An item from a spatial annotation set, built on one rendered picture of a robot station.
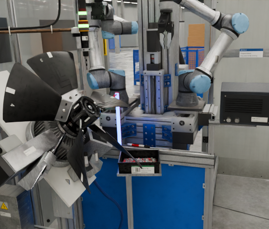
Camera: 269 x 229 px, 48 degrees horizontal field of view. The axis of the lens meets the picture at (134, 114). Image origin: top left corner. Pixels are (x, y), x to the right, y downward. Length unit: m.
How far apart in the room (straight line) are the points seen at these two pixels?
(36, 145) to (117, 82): 1.01
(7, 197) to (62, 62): 0.66
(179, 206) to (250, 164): 1.54
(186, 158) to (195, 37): 7.83
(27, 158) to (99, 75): 1.04
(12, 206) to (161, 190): 0.85
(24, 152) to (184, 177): 0.97
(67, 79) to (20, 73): 0.29
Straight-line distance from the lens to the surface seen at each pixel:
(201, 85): 1.83
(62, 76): 1.41
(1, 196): 1.52
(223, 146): 3.24
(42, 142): 1.25
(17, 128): 1.39
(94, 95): 1.60
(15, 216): 1.54
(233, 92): 1.54
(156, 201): 1.92
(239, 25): 1.92
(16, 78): 1.17
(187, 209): 1.91
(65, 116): 1.29
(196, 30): 9.41
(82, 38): 1.35
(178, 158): 1.73
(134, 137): 2.15
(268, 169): 3.34
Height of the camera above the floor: 1.54
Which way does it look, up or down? 16 degrees down
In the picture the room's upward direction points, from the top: 2 degrees counter-clockwise
